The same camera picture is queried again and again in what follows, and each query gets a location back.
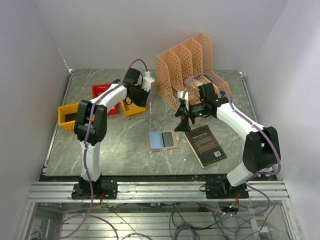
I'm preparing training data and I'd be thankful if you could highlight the aluminium mounting rail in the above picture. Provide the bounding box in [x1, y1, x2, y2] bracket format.
[27, 180, 290, 203]

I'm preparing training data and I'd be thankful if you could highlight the yellow bin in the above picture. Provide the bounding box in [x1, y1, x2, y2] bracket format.
[120, 100, 147, 117]
[57, 102, 79, 132]

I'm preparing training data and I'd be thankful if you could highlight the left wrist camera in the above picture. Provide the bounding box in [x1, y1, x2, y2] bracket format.
[141, 71, 155, 92]

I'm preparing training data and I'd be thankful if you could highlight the black item in yellow bin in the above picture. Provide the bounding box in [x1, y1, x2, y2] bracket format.
[65, 112, 77, 122]

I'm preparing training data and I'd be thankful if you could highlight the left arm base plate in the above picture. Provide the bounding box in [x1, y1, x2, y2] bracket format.
[71, 175, 118, 200]

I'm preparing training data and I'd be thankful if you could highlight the orange plastic file organizer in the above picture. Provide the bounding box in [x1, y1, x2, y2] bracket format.
[156, 33, 232, 111]

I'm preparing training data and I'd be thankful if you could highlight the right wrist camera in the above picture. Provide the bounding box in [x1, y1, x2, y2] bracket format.
[177, 91, 189, 111]

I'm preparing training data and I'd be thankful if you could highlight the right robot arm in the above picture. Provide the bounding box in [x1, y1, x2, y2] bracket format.
[174, 83, 281, 198]

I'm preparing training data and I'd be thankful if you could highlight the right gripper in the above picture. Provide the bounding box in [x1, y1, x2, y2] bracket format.
[174, 100, 207, 132]

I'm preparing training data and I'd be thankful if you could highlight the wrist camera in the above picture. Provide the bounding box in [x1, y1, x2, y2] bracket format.
[141, 71, 155, 92]
[177, 91, 189, 111]

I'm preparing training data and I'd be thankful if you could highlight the red plastic bin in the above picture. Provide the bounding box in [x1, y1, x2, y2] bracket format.
[91, 83, 120, 116]

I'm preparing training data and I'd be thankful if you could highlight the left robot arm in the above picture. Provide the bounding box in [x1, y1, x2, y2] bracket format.
[73, 68, 155, 199]

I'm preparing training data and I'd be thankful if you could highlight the black credit card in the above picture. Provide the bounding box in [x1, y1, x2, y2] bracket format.
[161, 131, 175, 148]

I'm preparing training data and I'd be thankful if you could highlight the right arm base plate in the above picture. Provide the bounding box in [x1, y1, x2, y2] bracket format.
[199, 180, 249, 199]

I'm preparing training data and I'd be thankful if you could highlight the black book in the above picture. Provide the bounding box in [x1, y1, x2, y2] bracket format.
[184, 125, 227, 169]

